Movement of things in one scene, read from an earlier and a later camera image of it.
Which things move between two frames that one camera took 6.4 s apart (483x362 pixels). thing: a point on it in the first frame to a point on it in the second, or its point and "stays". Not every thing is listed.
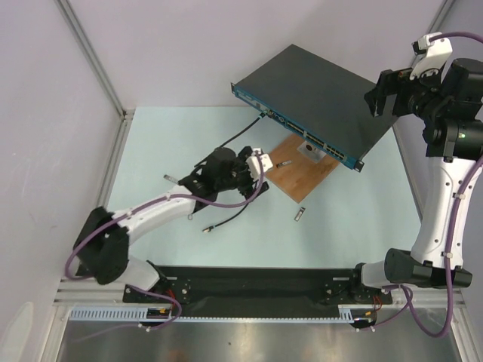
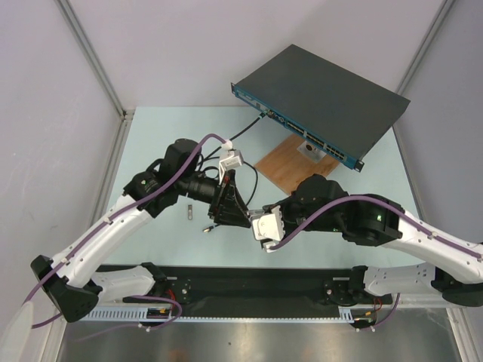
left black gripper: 241,162 to 228,207
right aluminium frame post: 435,28 stays
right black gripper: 387,90 to 285,209
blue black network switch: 320,99 stays
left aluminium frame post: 125,115 stays
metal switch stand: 312,151 stays
